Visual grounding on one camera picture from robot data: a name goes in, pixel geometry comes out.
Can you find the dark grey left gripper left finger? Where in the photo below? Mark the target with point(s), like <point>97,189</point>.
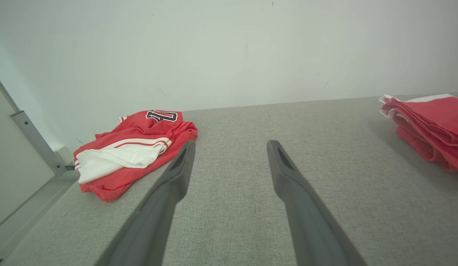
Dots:
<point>151,221</point>

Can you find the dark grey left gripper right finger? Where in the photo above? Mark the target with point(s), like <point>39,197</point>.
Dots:
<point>313,229</point>

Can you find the red jersey with black lettering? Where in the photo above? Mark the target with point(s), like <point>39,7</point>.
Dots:
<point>103,162</point>

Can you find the stack of red jerseys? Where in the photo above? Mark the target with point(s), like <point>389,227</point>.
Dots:
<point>435,122</point>

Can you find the grey metal frame post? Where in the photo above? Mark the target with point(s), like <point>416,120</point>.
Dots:
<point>33,136</point>

